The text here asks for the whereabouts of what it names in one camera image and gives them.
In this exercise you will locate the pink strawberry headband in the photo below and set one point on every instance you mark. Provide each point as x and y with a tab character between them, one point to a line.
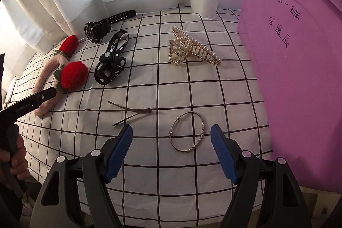
73	75

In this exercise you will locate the white black-checked cloth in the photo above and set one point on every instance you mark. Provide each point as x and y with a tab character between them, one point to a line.
160	83

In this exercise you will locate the white small device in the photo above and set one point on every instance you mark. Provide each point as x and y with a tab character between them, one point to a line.
11	90

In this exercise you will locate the silver bangle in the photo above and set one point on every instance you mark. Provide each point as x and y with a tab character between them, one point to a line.
199	141

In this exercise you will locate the pink plastic bin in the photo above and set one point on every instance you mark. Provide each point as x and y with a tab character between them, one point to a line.
294	70

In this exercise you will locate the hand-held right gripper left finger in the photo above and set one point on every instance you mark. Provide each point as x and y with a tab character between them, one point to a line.
120	153

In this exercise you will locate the person's left hand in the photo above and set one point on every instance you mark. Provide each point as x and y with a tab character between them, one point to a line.
18	156

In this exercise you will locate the black wrist watch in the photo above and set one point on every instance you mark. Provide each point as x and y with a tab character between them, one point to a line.
96	27

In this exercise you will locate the pearl hair claw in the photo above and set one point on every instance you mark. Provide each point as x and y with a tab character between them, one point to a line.
184	50

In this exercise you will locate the thin metal hair clip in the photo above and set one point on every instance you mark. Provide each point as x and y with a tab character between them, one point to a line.
133	110

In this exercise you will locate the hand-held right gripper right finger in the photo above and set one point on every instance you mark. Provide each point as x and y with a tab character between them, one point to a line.
223	156

